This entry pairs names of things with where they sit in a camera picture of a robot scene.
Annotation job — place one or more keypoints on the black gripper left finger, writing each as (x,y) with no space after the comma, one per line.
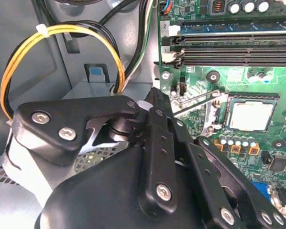
(62,114)

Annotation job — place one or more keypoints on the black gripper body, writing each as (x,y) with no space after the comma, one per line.
(97,195)

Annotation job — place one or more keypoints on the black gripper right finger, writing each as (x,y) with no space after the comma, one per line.
(200,167)

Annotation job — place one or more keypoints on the silver CPU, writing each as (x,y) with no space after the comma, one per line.
(250,115)

